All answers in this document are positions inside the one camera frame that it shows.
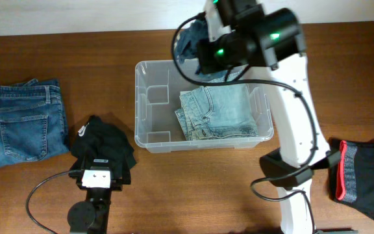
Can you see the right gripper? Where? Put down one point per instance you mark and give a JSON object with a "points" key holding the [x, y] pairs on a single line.
{"points": [[208, 65]]}

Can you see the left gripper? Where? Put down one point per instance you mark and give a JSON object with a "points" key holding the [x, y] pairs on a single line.
{"points": [[115, 184]]}

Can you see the blue denim cloth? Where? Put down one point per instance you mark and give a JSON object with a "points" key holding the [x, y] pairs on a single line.
{"points": [[187, 40]]}

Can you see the light blue denim jeans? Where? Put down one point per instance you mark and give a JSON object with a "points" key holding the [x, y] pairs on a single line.
{"points": [[216, 112]]}

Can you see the black shorts red waistband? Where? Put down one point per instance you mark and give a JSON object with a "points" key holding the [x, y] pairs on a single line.
{"points": [[351, 181]]}

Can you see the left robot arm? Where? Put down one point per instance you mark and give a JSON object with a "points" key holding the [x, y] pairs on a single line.
{"points": [[91, 215]]}

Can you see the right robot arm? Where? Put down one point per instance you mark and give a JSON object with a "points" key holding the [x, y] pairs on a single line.
{"points": [[272, 50]]}

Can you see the black Nike garment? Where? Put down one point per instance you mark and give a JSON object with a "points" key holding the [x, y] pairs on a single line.
{"points": [[104, 145]]}

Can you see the clear plastic storage bin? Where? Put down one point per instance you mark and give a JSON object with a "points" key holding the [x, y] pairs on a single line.
{"points": [[158, 86]]}

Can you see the dark blue folded jeans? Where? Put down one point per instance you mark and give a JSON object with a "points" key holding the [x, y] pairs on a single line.
{"points": [[33, 123]]}

